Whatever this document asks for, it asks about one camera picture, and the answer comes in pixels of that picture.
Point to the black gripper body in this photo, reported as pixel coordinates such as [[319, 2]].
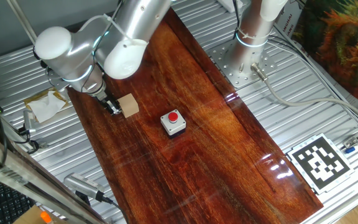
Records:
[[107, 99]]

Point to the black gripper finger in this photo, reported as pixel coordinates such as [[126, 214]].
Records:
[[113, 110], [117, 104]]

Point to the small wooden block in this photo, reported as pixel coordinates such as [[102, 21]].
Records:
[[129, 105]]

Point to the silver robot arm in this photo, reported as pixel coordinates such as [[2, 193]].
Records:
[[73, 53]]

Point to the grey box with red button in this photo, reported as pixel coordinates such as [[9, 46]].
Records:
[[172, 126]]

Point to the gold tissue pack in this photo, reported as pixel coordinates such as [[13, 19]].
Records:
[[45, 107]]

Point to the dark red wooden board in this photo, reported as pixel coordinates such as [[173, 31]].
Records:
[[213, 155]]

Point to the thin metal rod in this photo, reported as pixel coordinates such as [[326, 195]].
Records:
[[20, 20]]

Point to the orange marker cap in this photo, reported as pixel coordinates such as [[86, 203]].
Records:
[[46, 216]]

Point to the brown cardboard box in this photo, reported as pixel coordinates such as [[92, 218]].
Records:
[[31, 217]]

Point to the black keyboard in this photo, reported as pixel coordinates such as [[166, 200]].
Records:
[[8, 203]]

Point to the white printed sign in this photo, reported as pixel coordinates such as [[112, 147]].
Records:
[[287, 18]]

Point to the black white marker tag board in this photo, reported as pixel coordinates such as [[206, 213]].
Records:
[[319, 163]]

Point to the colourful patterned cloth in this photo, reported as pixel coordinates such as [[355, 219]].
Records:
[[340, 46]]

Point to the small blue cap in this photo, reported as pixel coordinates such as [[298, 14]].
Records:
[[350, 150]]

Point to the silver depth camera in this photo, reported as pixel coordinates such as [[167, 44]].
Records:
[[82, 185]]

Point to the silver camera mount bracket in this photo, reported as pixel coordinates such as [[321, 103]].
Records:
[[28, 119]]

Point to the aluminium frame beam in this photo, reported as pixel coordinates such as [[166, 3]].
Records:
[[26, 180]]

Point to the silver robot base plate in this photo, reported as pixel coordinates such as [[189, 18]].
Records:
[[228, 68]]

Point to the small silver bracket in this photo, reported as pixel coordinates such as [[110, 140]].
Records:
[[350, 142]]

